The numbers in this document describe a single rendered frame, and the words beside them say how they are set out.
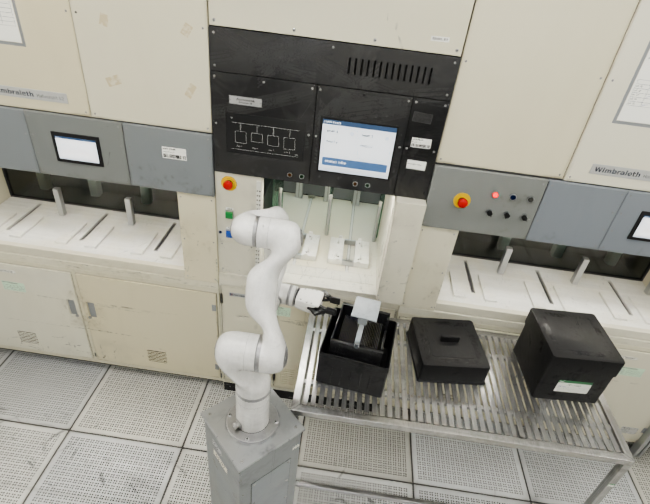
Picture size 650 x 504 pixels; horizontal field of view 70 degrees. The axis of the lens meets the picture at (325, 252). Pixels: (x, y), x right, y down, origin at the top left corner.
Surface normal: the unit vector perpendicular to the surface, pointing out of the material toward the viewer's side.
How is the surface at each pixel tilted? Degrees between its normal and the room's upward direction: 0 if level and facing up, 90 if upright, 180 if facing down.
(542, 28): 90
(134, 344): 90
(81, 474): 0
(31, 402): 0
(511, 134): 90
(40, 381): 0
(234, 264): 90
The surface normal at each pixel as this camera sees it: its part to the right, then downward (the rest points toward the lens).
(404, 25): -0.11, 0.59
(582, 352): 0.10, -0.82
